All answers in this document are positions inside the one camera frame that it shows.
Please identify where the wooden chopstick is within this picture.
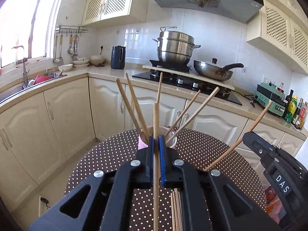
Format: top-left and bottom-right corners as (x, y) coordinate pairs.
(166, 87), (220, 142)
(204, 100), (273, 171)
(153, 103), (160, 231)
(115, 78), (148, 142)
(156, 72), (163, 104)
(126, 74), (149, 142)

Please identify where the kitchen window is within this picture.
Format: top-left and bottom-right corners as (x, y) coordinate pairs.
(1, 0), (56, 67)

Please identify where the orange snack bag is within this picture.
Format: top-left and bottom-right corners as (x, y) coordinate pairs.
(265, 186), (283, 224)

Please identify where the brown polka dot tablecloth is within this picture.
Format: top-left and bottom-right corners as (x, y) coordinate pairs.
(65, 129), (266, 230)

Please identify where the green oil bottle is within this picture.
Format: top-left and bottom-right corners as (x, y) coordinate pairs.
(284, 95), (298, 123)

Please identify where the pink cylindrical utensil holder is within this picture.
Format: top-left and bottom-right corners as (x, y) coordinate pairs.
(138, 126), (177, 150)

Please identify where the green countertop appliance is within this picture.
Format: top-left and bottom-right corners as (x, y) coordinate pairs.
(254, 82), (288, 117)

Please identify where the black gas stove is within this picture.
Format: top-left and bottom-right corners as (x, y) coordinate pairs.
(132, 60), (242, 106)

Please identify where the white bowl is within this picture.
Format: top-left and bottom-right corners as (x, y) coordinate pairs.
(58, 64), (74, 72)

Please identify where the black electric kettle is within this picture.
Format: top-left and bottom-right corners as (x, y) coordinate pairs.
(111, 45), (126, 69)

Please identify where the chrome sink faucet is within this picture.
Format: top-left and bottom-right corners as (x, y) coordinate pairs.
(14, 57), (29, 89)

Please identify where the steel stacked steamer pot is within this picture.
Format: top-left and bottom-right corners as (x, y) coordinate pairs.
(153, 27), (201, 65)

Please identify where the steel wok black handle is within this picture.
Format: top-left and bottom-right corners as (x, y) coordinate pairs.
(194, 59), (244, 81)

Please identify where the wall utensil rack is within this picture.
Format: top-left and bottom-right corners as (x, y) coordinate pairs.
(55, 25), (88, 34)

